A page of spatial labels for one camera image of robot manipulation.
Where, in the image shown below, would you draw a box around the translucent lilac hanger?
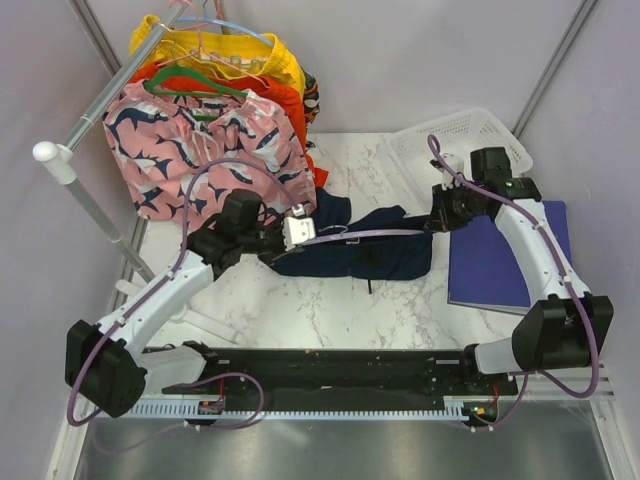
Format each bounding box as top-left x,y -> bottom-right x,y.
302,229 -> 424,246

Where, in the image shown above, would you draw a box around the navy blue shorts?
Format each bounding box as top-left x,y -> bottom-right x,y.
264,188 -> 433,282

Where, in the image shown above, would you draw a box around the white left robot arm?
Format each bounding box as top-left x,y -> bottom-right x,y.
65,189 -> 316,418

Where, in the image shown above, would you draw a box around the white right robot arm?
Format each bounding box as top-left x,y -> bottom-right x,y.
427,135 -> 614,394

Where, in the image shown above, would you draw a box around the pink shark print shorts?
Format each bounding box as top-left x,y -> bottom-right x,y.
103,82 -> 317,230

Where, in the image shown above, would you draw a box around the yellow shorts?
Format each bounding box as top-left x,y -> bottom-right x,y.
146,30 -> 305,94

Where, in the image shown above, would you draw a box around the green hanger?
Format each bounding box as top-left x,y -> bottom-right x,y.
136,63 -> 260,125

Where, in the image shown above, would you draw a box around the orange shorts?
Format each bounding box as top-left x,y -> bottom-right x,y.
161,76 -> 329,187

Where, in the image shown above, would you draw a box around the light blue hanger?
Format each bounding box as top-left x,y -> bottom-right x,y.
176,16 -> 274,47

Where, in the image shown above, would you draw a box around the white plastic basket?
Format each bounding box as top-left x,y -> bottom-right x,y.
385,108 -> 533,203

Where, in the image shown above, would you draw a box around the blue binder folder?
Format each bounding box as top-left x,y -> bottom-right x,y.
448,198 -> 591,315

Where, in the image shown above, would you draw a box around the black orange patterned garment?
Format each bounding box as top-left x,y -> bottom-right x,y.
302,70 -> 320,129

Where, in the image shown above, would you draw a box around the silver clothes rack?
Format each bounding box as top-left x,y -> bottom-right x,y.
30,0 -> 249,346

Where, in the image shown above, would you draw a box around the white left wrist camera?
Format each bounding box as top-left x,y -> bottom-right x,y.
282,204 -> 316,251

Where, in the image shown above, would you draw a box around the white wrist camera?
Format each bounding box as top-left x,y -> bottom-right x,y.
433,153 -> 465,190
282,204 -> 316,251

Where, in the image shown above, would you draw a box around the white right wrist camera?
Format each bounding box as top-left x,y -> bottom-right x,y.
433,153 -> 465,190

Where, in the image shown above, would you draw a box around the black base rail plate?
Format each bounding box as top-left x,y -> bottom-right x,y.
162,345 -> 518,410

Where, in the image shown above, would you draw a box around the pink wire hanger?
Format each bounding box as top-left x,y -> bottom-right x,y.
156,0 -> 265,84

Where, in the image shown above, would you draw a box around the light blue cable duct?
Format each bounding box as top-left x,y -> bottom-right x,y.
124,396 -> 479,421

